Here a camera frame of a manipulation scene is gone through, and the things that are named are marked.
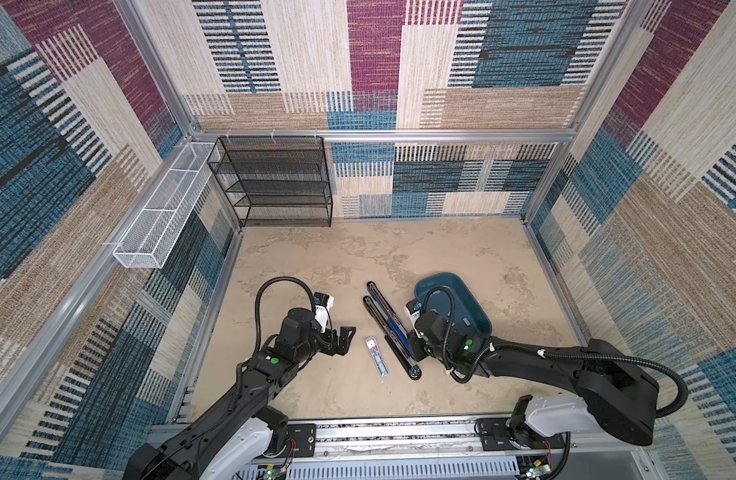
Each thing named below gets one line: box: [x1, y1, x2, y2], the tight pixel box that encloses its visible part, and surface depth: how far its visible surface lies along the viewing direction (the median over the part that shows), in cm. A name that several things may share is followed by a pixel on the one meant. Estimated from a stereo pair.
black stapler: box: [363, 281, 422, 380], surface depth 93 cm
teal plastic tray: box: [414, 272, 493, 339], surface depth 96 cm
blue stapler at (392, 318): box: [366, 281, 414, 349], surface depth 96 cm
